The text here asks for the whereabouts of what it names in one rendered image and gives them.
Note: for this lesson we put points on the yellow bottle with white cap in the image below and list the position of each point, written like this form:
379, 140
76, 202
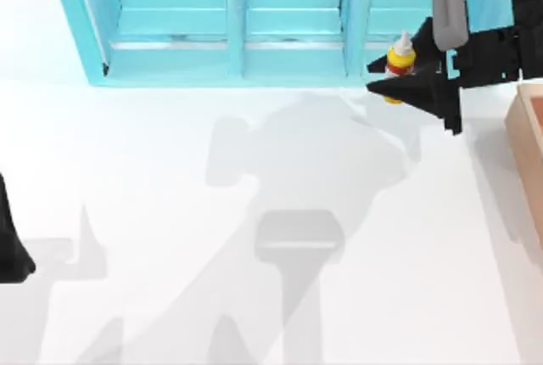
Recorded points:
401, 57

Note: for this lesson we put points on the pale grey rounded box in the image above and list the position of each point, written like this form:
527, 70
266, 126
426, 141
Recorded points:
449, 12

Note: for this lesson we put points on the light blue rack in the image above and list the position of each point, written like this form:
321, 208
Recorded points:
292, 21

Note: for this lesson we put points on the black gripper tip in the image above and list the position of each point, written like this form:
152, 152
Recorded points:
10, 246

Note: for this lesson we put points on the shallow salmon-coloured box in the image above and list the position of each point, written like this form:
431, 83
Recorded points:
526, 144

